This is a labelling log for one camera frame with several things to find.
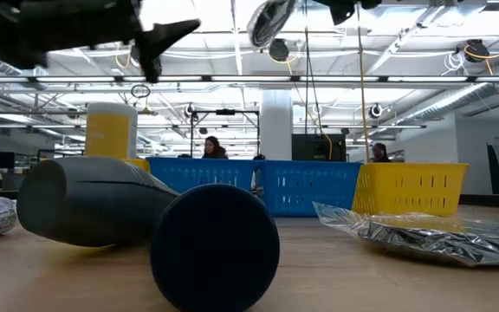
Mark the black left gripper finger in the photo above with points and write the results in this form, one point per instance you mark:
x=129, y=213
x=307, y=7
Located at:
x=150, y=69
x=167, y=37

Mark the large grey plastic bottle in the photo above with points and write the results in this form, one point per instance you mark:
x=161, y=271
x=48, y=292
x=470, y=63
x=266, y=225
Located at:
x=89, y=203

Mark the dark blue cylindrical bottle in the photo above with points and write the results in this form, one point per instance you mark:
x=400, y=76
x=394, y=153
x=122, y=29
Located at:
x=215, y=251

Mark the silver foil pouch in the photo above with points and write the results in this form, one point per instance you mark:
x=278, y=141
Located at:
x=427, y=240

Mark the yellow bottle with white cap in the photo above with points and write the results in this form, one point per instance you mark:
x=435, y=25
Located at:
x=108, y=134

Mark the yellow plastic basket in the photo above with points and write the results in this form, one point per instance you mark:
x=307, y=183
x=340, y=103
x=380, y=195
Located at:
x=139, y=164
x=405, y=186

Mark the person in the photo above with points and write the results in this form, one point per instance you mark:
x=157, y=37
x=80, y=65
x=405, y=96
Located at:
x=214, y=149
x=379, y=154

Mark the blue plastic basket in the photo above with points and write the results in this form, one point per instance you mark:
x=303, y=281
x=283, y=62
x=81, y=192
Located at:
x=197, y=173
x=310, y=190

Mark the white building column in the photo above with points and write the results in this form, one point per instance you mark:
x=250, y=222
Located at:
x=275, y=125

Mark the black cabinet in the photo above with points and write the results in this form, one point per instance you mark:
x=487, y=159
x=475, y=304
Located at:
x=314, y=147

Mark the black leaning panel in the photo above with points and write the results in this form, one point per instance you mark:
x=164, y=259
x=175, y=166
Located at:
x=495, y=173

